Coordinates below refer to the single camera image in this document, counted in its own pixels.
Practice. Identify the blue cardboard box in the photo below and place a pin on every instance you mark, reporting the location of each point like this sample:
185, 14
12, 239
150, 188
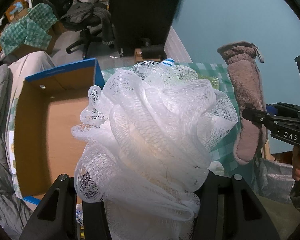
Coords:
48, 106

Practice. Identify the small brown cardboard box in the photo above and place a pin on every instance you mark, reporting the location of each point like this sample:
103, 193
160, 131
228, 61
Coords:
138, 57

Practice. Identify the green checkered cloth on box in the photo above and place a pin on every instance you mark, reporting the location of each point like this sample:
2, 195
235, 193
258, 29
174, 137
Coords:
32, 29

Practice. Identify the white mesh bath loofah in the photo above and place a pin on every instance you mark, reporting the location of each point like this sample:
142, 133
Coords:
147, 152

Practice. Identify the grey quilted blanket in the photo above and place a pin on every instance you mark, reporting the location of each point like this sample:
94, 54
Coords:
14, 213

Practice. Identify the black office chair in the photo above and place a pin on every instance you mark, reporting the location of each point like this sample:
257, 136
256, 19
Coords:
92, 21

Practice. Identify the blue white striped plastic bag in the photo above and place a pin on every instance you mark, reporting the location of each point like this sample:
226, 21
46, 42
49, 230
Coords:
169, 62

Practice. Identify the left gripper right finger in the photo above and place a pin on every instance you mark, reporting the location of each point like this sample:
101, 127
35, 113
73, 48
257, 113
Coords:
228, 207

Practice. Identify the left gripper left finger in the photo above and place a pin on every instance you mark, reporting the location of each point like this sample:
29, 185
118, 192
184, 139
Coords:
55, 215

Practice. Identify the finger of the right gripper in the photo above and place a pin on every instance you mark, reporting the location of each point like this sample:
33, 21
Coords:
268, 120
283, 109

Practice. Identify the taupe fleece mitten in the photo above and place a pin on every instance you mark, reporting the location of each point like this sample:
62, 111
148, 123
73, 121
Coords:
247, 83

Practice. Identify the right hand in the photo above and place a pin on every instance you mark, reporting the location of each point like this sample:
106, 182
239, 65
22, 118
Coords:
296, 163

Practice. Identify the black round device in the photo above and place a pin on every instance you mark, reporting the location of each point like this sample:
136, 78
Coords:
152, 52

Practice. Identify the black cabinet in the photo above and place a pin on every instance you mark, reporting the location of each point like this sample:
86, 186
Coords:
138, 21

